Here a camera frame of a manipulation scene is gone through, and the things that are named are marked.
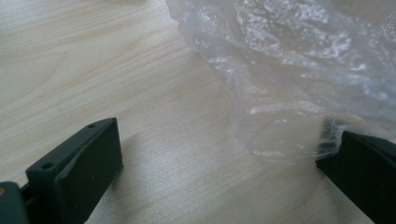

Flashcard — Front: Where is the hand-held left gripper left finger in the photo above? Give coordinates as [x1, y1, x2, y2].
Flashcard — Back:
[21, 117, 124, 224]

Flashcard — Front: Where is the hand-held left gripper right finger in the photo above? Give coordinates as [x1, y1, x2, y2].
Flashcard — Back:
[315, 115, 396, 224]

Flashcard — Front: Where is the clear plastic bag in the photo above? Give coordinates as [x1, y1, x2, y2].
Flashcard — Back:
[164, 0, 396, 166]

